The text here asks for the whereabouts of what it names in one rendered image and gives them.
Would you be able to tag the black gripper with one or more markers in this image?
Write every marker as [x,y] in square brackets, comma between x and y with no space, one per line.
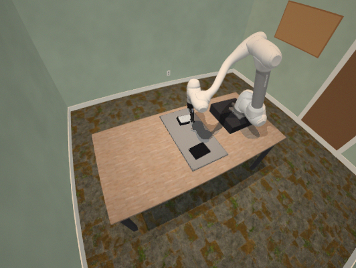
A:
[189,108]

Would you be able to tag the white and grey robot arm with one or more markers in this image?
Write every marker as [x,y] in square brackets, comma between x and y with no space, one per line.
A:
[250,104]

